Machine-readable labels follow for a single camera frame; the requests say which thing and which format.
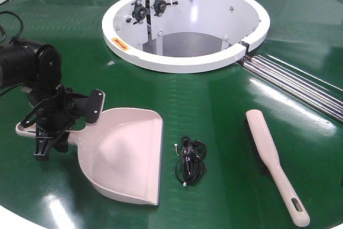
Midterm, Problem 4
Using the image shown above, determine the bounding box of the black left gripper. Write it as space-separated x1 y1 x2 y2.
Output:
20 84 88 161

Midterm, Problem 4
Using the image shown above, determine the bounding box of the beige plastic dustpan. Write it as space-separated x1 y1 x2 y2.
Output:
15 107 164 206

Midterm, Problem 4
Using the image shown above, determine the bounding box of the black cable bundle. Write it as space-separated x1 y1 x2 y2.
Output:
174 135 207 187

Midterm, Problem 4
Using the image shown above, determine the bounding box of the beige hand broom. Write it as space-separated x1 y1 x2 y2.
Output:
245 109 310 227

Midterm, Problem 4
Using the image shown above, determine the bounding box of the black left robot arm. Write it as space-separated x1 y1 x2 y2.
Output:
1 38 88 161

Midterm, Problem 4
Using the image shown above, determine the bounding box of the green conveyor belt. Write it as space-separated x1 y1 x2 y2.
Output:
1 0 342 228

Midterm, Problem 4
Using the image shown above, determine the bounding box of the green pillow block bearing left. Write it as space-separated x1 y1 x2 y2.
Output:
132 0 147 25

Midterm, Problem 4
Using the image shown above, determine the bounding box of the green pillow block bearing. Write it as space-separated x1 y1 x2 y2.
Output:
151 0 178 17
132 0 147 25

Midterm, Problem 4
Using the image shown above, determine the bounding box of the green pillow block bearing right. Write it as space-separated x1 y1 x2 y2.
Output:
151 0 178 17

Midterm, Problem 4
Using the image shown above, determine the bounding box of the steel transfer rollers right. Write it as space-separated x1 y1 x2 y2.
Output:
237 55 342 123

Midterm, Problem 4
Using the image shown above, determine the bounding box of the white inner conveyor ring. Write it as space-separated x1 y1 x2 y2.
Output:
101 0 271 74

